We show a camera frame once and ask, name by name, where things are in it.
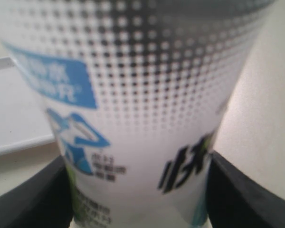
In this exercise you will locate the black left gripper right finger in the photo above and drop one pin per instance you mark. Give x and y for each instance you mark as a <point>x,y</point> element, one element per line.
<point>233,200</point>

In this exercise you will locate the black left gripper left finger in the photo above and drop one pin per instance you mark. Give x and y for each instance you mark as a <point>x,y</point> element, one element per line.
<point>43,201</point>

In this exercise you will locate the clear plastic water bottle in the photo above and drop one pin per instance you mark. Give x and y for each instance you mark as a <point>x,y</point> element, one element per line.
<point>135,92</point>

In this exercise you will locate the white plastic tray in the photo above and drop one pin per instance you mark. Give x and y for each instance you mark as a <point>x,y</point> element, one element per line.
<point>22,124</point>

